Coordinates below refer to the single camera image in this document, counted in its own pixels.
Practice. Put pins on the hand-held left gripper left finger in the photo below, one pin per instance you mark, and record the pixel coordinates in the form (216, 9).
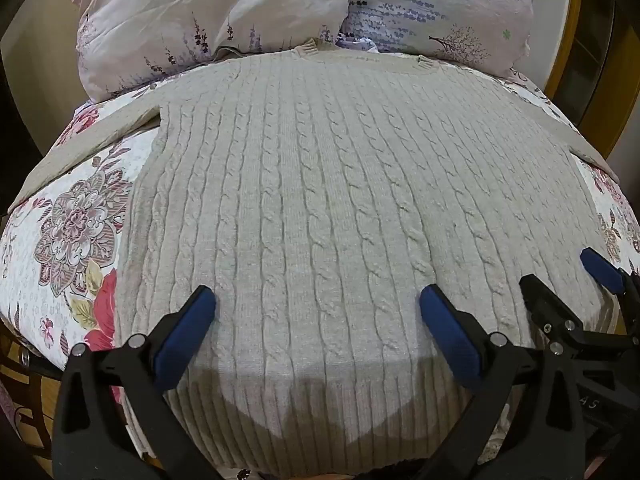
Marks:
(186, 332)

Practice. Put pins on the floral bed sheet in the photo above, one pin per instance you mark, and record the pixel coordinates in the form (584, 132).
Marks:
(55, 240)

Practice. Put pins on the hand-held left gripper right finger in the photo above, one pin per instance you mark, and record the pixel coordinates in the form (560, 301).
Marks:
(447, 332)

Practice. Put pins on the wooden headboard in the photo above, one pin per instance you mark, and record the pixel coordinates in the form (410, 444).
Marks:
(585, 55)

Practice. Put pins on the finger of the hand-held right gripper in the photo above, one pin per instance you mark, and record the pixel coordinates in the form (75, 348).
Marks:
(555, 317)
(600, 270)

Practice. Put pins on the pink floral pillow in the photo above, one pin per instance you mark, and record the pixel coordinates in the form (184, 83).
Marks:
(200, 15)
(440, 5)

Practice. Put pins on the wooden bed frame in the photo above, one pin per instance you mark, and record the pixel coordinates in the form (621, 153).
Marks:
(27, 410)

